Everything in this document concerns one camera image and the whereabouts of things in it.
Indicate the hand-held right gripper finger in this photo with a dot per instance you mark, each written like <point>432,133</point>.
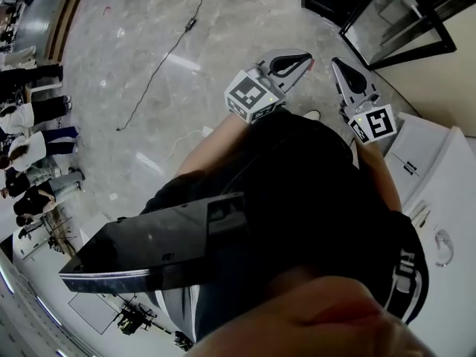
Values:
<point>362,82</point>
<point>344,91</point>

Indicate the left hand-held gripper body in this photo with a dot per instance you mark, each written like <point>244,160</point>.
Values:
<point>247,95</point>

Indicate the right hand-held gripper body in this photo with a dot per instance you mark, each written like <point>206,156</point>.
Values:
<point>375,123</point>

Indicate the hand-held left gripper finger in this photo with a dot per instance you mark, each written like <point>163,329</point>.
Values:
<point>277,55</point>
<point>295,74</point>

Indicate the person's left forearm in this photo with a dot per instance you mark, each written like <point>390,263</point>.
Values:
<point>208,147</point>

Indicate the person's right forearm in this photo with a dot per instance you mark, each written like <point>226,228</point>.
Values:
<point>379,177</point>

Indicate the person's white shoe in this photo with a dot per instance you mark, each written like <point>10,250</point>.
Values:
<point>312,115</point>

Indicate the white cabinet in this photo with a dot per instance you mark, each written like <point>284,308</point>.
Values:
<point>427,151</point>

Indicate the person's black trousers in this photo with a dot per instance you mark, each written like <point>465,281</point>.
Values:
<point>297,136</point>

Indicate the person's black shirt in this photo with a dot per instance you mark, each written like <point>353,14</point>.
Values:
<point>316,206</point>

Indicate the brown curved step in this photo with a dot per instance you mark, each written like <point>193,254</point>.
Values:
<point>65,17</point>

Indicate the ceiling light strip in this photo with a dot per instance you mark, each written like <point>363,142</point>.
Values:
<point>6,279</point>
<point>48,311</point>

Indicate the black head mount plate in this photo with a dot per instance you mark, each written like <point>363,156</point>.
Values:
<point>148,244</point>

